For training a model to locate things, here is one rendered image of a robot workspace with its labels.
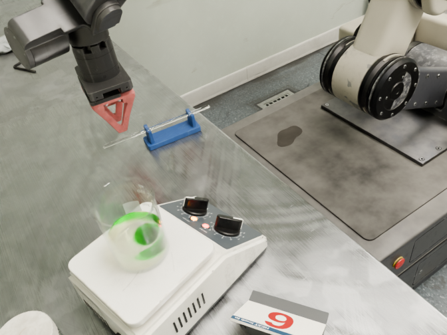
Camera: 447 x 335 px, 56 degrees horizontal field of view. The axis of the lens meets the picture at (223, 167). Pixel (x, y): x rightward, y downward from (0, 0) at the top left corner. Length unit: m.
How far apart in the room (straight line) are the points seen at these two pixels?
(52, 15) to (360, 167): 0.91
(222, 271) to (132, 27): 1.57
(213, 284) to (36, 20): 0.38
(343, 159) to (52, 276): 0.89
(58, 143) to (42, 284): 0.31
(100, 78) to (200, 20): 1.48
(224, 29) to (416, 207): 1.37
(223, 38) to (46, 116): 1.40
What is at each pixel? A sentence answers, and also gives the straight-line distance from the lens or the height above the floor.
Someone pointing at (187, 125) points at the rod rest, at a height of 0.76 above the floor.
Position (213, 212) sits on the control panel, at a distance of 0.56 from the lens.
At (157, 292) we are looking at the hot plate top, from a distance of 0.44.
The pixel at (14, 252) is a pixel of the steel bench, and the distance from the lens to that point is 0.68.
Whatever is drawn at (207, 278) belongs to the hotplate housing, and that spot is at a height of 0.81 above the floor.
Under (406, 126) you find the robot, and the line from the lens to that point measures 1.40.
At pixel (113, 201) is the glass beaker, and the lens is 0.45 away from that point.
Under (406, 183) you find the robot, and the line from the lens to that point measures 1.22.
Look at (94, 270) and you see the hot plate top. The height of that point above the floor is 0.84.
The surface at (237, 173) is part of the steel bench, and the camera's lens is 0.66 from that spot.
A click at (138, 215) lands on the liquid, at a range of 0.47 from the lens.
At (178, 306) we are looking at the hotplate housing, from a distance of 0.45.
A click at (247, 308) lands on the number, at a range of 0.49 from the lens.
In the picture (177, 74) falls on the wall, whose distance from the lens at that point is 2.12.
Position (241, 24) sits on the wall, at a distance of 2.24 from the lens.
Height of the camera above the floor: 1.20
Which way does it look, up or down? 41 degrees down
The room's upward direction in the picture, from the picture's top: 9 degrees counter-clockwise
